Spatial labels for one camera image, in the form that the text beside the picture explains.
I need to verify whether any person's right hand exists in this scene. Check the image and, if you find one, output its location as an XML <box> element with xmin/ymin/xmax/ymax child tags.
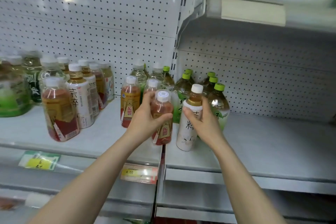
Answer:
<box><xmin>182</xmin><ymin>96</ymin><xmax>227</xmax><ymax>151</ymax></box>

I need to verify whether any person's left hand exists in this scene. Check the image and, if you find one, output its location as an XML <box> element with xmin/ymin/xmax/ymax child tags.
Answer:
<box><xmin>125</xmin><ymin>91</ymin><xmax>174</xmax><ymax>145</ymax></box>

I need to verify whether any person's right forearm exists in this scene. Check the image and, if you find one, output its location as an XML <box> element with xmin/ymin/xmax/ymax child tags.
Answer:
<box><xmin>209</xmin><ymin>137</ymin><xmax>287</xmax><ymax>224</ymax></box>

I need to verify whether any person's left forearm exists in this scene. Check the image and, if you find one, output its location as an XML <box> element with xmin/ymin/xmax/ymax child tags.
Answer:
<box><xmin>28</xmin><ymin>130</ymin><xmax>143</xmax><ymax>224</ymax></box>

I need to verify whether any group of green-capped tea bottles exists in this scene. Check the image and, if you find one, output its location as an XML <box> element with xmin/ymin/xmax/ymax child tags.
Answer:
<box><xmin>162</xmin><ymin>66</ymin><xmax>230</xmax><ymax>132</ymax></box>

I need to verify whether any clear bottle with white cap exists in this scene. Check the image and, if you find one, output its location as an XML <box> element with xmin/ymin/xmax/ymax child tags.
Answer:
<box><xmin>130</xmin><ymin>60</ymin><xmax>148</xmax><ymax>101</ymax></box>
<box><xmin>38</xmin><ymin>55</ymin><xmax>67</xmax><ymax>88</ymax></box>
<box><xmin>148</xmin><ymin>62</ymin><xmax>166</xmax><ymax>89</ymax></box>

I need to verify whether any white red price tag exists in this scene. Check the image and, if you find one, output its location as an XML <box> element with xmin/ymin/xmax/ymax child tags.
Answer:
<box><xmin>120</xmin><ymin>164</ymin><xmax>159</xmax><ymax>185</ymax></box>

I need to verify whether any tea bottle, red white label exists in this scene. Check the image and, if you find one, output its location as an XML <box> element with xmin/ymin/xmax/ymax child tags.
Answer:
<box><xmin>89</xmin><ymin>63</ymin><xmax>108</xmax><ymax>110</ymax></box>
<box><xmin>99</xmin><ymin>62</ymin><xmax>115</xmax><ymax>102</ymax></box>

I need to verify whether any grey low shelf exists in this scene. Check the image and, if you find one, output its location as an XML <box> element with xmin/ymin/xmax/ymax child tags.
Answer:
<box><xmin>0</xmin><ymin>188</ymin><xmax>157</xmax><ymax>224</ymax></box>
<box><xmin>155</xmin><ymin>180</ymin><xmax>336</xmax><ymax>224</ymax></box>

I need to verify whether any grey metal shelf without tags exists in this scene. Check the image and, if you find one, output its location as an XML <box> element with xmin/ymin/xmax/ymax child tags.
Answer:
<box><xmin>163</xmin><ymin>112</ymin><xmax>336</xmax><ymax>196</ymax></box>

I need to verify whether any slotted white shelf upright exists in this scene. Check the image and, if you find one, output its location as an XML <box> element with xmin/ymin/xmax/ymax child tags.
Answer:
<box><xmin>170</xmin><ymin>0</ymin><xmax>191</xmax><ymax>81</ymax></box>

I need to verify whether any blank cream shelf label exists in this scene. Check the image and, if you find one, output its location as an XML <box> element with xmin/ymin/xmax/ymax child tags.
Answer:
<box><xmin>221</xmin><ymin>0</ymin><xmax>286</xmax><ymax>26</ymax></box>

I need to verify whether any yellow green price tag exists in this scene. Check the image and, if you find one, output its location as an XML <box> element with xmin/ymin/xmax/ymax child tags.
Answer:
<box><xmin>18</xmin><ymin>150</ymin><xmax>61</xmax><ymax>171</ymax></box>

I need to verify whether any dark green label bottle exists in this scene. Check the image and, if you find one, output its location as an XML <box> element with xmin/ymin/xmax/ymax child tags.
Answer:
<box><xmin>22</xmin><ymin>50</ymin><xmax>43</xmax><ymax>104</ymax></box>

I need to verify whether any grey metal overhead shelf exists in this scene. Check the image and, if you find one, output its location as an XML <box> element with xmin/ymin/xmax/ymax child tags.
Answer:
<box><xmin>175</xmin><ymin>0</ymin><xmax>336</xmax><ymax>48</ymax></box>

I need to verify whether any large green label bottle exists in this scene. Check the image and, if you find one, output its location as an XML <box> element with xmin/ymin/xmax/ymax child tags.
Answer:
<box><xmin>0</xmin><ymin>55</ymin><xmax>32</xmax><ymax>118</ymax></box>

